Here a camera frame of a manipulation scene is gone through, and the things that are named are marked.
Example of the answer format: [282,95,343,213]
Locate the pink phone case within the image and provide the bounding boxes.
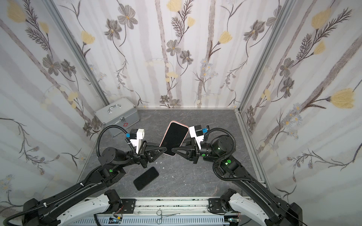
[159,121,189,157]

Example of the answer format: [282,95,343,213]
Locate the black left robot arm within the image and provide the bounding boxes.
[3,142,167,226]

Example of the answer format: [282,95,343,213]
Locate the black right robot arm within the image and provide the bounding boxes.
[171,135,303,226]

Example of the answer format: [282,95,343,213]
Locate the black phone near left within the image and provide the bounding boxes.
[133,167,159,191]

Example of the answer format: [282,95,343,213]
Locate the silver aluminium case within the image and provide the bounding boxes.
[95,98,140,130]

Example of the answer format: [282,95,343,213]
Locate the metal forceps scissors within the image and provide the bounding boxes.
[156,210,179,225]

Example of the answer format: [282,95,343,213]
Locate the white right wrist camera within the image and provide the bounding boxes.
[189,125,208,149]

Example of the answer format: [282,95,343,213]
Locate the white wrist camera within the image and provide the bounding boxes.
[189,125,208,149]
[126,129,145,154]

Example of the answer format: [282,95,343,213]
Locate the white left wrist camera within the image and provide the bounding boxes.
[126,129,145,154]

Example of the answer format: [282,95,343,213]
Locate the white perforated cable tray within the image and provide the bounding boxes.
[70,216,230,226]

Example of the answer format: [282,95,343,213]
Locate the aluminium corner frame post left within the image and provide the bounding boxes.
[42,0,110,106]

